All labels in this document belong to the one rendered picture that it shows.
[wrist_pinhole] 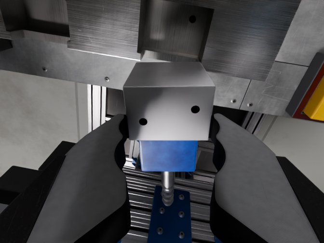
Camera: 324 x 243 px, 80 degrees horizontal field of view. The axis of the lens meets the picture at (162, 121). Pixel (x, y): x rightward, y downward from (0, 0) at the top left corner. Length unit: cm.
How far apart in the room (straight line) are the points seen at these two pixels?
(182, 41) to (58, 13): 11
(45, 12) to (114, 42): 8
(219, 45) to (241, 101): 14
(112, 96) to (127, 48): 82
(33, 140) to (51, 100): 41
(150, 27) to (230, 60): 8
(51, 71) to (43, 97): 112
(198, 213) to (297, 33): 39
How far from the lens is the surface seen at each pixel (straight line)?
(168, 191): 19
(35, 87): 143
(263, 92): 29
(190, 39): 19
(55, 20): 22
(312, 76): 29
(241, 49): 17
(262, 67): 18
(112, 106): 101
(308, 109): 30
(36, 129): 162
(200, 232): 48
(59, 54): 30
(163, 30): 19
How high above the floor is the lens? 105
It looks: 58 degrees down
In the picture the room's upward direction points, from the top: 171 degrees counter-clockwise
